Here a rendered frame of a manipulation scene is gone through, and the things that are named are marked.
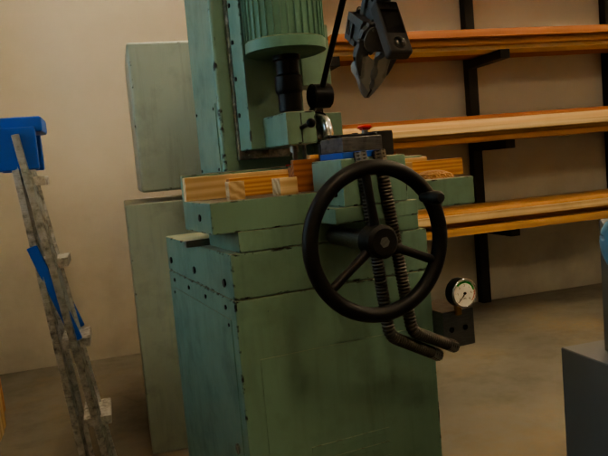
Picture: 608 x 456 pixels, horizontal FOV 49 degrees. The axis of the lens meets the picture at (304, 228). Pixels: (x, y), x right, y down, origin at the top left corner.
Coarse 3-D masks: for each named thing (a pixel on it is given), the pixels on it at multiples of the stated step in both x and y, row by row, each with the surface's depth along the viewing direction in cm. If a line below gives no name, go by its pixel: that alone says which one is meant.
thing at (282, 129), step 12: (264, 120) 154; (276, 120) 147; (288, 120) 142; (300, 120) 143; (264, 132) 154; (276, 132) 148; (288, 132) 142; (300, 132) 144; (312, 132) 145; (276, 144) 149; (288, 144) 143; (300, 144) 144
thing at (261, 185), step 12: (420, 168) 161; (432, 168) 162; (444, 168) 163; (456, 168) 165; (228, 180) 142; (240, 180) 143; (252, 180) 144; (264, 180) 145; (252, 192) 144; (264, 192) 145
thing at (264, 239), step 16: (336, 224) 135; (352, 224) 137; (400, 224) 141; (416, 224) 143; (224, 240) 136; (240, 240) 127; (256, 240) 129; (272, 240) 130; (288, 240) 131; (320, 240) 134
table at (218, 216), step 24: (312, 192) 133; (408, 192) 142; (456, 192) 146; (192, 216) 138; (216, 216) 125; (240, 216) 127; (264, 216) 129; (288, 216) 131; (336, 216) 125; (360, 216) 127; (384, 216) 129
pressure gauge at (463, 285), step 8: (456, 280) 141; (464, 280) 141; (448, 288) 141; (456, 288) 140; (464, 288) 141; (472, 288) 142; (448, 296) 141; (456, 296) 140; (464, 296) 141; (472, 296) 142; (456, 304) 140; (464, 304) 141; (456, 312) 143
